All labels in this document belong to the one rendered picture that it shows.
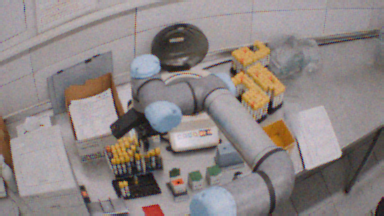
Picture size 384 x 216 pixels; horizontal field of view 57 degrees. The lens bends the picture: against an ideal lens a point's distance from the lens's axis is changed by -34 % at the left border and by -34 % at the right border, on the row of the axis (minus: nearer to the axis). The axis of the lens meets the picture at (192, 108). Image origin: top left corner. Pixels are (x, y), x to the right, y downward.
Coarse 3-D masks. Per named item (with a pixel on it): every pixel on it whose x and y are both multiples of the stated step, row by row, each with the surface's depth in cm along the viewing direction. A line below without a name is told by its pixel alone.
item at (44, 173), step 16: (48, 128) 148; (16, 144) 141; (32, 144) 142; (48, 144) 143; (64, 144) 152; (16, 160) 136; (32, 160) 138; (48, 160) 139; (64, 160) 140; (16, 176) 132; (32, 176) 133; (48, 176) 134; (64, 176) 135; (32, 192) 129; (48, 192) 131; (64, 192) 134; (80, 192) 150; (32, 208) 135; (48, 208) 138; (64, 208) 142; (80, 208) 145
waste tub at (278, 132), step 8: (280, 120) 181; (264, 128) 179; (272, 128) 183; (280, 128) 184; (272, 136) 187; (280, 136) 186; (288, 136) 179; (280, 144) 185; (288, 144) 181; (288, 152) 177
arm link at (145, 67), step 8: (144, 56) 125; (152, 56) 125; (136, 64) 123; (144, 64) 123; (152, 64) 123; (136, 72) 122; (144, 72) 121; (152, 72) 122; (136, 80) 124; (144, 80) 122; (136, 88) 123; (136, 96) 128
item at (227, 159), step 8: (224, 144) 173; (216, 152) 176; (224, 152) 171; (232, 152) 172; (216, 160) 178; (224, 160) 174; (232, 160) 176; (240, 160) 177; (224, 168) 177; (232, 168) 178
